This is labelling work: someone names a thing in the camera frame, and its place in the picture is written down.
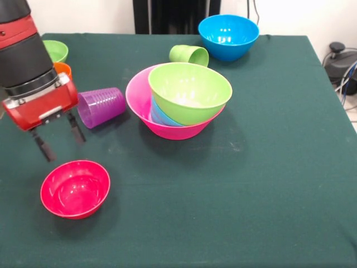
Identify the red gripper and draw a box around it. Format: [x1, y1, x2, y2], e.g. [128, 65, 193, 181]
[1, 71, 86, 163]

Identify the purple cup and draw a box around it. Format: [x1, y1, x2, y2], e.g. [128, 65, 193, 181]
[76, 87, 127, 130]

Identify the small magenta bowl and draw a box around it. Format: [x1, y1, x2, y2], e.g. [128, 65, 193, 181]
[40, 160, 111, 220]

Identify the small green bowl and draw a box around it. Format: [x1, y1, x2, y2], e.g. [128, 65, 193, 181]
[42, 40, 69, 64]

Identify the large pink bowl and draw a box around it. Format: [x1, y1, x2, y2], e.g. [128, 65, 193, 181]
[125, 64, 226, 141]

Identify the small cyan bowl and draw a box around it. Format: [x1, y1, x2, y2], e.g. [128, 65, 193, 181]
[149, 96, 185, 128]

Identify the large green bowl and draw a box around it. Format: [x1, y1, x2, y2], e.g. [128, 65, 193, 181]
[147, 62, 233, 127]

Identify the green cup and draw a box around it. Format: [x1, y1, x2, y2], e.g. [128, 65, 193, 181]
[168, 44, 210, 68]

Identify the large blue bowl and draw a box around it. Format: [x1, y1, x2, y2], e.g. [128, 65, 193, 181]
[197, 14, 260, 62]

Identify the orange red cup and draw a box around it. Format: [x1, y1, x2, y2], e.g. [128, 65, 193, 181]
[52, 61, 73, 82]

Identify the dark green tablecloth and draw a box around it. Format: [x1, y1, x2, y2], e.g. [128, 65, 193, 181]
[0, 32, 357, 268]

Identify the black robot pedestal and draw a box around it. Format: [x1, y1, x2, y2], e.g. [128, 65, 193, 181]
[133, 0, 223, 35]

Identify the tangle of cables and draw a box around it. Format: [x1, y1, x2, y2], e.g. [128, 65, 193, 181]
[334, 60, 357, 123]

